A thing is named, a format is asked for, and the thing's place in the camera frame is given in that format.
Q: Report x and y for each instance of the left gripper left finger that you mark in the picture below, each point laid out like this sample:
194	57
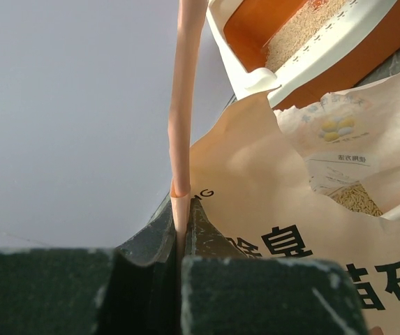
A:
129	289

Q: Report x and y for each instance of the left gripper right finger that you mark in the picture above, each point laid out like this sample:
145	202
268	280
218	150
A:
225	292

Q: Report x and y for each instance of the peach cat litter bag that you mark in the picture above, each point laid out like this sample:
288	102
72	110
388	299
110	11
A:
300	185

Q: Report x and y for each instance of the white orange litter box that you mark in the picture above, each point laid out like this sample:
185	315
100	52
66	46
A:
347	48

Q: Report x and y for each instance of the beige litter granules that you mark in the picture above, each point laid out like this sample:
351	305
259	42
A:
298	30

